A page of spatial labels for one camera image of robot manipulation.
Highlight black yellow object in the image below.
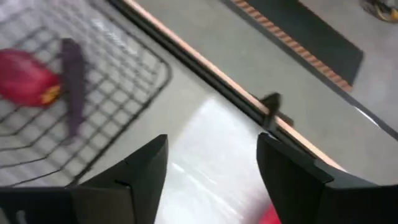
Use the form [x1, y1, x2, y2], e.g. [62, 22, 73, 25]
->
[359, 0, 398, 23]

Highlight black wire basket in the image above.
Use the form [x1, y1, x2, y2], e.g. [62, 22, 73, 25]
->
[0, 0, 174, 187]

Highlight red bell pepper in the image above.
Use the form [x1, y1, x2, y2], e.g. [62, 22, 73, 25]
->
[257, 203, 281, 224]

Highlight black table clamp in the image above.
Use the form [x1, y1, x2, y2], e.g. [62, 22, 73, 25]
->
[260, 92, 295, 129]

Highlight red orange pepper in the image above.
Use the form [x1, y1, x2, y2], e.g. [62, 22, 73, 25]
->
[0, 48, 63, 108]

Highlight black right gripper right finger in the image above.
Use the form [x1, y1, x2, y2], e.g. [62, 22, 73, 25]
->
[256, 133, 343, 224]

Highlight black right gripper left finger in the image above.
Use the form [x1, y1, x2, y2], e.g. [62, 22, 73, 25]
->
[70, 134, 169, 224]

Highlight black floor tape line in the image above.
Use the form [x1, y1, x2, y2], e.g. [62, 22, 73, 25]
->
[219, 0, 398, 141]

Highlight purple eggplant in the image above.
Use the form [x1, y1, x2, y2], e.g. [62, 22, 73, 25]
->
[60, 37, 87, 138]

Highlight black hazard-striped floor mat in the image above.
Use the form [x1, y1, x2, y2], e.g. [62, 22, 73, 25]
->
[233, 0, 364, 93]

